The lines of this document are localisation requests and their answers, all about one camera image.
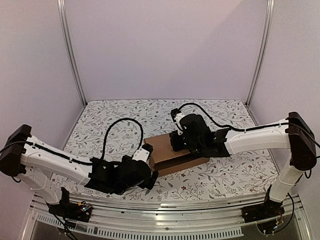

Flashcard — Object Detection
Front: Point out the brown cardboard box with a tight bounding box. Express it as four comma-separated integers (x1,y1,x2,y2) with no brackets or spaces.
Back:
144,133,210,177

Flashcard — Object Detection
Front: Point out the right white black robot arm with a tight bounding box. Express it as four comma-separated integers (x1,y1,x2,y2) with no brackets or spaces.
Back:
169,108,317,218

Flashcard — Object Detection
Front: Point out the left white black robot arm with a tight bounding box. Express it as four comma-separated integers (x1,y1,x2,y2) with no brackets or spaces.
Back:
0,124,159,217

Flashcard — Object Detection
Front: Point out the floral patterned table mat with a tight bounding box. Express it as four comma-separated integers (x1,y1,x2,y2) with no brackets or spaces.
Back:
64,99,278,202

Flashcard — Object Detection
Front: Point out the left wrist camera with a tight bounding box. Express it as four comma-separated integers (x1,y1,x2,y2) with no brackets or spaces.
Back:
132,143,154,163

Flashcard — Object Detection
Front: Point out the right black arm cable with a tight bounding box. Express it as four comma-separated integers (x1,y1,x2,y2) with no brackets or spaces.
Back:
177,102,288,133

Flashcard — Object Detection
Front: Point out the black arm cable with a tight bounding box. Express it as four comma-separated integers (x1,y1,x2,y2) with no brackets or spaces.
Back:
177,102,288,133
100,117,145,161

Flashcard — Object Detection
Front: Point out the front aluminium rail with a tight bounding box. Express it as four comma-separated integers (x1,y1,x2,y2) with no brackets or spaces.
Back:
22,192,311,240

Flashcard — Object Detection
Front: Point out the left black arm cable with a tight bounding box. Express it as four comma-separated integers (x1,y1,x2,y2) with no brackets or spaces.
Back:
100,117,145,161

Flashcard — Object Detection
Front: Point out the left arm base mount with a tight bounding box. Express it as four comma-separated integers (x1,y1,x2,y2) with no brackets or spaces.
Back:
47,201,93,223

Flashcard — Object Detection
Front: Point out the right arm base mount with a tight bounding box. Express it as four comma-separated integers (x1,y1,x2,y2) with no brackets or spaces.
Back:
241,203,285,235

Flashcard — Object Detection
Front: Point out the right aluminium frame post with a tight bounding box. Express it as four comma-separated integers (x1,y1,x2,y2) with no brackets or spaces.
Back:
245,0,275,108

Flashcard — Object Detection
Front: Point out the aluminium frame post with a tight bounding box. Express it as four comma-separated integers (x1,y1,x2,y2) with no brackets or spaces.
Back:
57,0,88,107
245,0,275,108

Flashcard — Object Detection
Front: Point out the left aluminium frame post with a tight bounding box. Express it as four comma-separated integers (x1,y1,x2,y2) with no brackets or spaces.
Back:
57,0,88,107

